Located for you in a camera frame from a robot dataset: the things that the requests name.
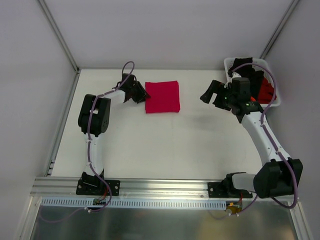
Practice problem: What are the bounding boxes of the pink t shirt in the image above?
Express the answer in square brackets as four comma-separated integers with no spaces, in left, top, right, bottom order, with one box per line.
[145,80,181,114]

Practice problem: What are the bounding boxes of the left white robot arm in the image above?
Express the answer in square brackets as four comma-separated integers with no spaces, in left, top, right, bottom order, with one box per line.
[76,73,150,196]

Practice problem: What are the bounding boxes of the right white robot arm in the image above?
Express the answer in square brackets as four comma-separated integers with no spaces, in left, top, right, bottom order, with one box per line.
[200,77,303,199]

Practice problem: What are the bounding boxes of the black t shirt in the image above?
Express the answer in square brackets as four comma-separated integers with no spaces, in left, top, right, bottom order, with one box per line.
[228,57,264,100]

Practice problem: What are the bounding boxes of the red t shirt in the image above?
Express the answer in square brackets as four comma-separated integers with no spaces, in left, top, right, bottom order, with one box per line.
[257,77,274,104]

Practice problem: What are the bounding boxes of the white plastic basket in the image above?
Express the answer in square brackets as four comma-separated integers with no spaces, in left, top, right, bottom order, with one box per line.
[223,57,282,110]

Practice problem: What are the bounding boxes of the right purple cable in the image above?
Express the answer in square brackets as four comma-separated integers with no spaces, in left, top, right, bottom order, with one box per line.
[209,62,300,220]

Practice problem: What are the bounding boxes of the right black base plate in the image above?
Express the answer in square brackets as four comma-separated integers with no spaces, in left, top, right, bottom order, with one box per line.
[207,180,253,199]

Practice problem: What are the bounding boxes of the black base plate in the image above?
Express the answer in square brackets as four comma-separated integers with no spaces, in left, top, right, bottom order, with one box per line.
[207,180,253,199]
[75,179,121,196]

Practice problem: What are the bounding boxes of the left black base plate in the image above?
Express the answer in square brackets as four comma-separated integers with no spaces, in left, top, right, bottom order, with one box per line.
[75,179,121,196]

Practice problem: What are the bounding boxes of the white slotted cable duct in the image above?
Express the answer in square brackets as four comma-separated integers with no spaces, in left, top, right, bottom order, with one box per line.
[40,197,227,211]

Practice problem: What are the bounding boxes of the right aluminium frame post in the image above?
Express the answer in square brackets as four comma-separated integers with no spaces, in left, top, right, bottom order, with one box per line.
[259,0,301,59]

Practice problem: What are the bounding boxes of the aluminium frame post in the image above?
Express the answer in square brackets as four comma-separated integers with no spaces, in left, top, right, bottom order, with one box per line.
[37,0,81,74]
[259,0,301,59]

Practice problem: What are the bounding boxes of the aluminium mounting rail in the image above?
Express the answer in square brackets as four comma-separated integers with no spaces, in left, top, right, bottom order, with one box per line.
[29,176,296,201]

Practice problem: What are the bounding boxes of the left aluminium frame post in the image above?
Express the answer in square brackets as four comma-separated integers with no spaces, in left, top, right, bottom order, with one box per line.
[37,0,81,74]

